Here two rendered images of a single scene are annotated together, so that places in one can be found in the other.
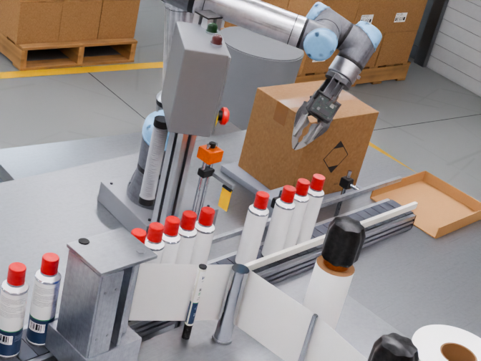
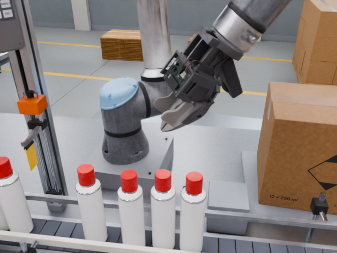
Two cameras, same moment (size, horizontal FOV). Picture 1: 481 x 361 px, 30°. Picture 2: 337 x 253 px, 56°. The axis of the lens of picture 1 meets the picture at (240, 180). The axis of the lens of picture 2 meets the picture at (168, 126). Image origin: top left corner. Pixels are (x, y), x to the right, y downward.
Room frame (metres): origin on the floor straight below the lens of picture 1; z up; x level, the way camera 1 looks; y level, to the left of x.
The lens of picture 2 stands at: (1.81, -0.59, 1.48)
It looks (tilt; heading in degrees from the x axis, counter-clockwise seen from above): 30 degrees down; 59
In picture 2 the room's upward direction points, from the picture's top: straight up
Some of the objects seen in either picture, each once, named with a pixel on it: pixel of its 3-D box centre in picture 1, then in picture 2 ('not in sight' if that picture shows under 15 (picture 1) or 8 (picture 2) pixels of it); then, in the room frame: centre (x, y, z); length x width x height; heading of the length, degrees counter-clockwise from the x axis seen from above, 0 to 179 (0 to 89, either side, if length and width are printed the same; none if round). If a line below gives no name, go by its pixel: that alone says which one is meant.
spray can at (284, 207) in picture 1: (280, 223); (131, 212); (2.00, -0.12, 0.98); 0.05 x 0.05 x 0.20
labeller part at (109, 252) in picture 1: (112, 250); not in sight; (1.44, 0.20, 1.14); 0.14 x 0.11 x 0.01; 141
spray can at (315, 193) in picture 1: (309, 210); (192, 214); (2.10, -0.20, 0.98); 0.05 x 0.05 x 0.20
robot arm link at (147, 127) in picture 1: (164, 140); (122, 103); (2.13, 0.22, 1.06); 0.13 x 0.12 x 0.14; 176
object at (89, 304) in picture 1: (100, 303); not in sight; (1.44, 0.21, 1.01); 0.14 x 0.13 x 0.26; 141
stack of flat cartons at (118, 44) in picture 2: not in sight; (127, 44); (3.73, 3.79, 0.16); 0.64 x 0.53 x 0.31; 139
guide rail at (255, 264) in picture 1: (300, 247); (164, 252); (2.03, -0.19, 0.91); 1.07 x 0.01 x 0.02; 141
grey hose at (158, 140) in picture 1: (154, 161); not in sight; (1.77, 0.20, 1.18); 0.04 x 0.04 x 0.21
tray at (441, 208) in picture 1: (430, 202); not in sight; (2.61, -0.61, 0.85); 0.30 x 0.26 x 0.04; 141
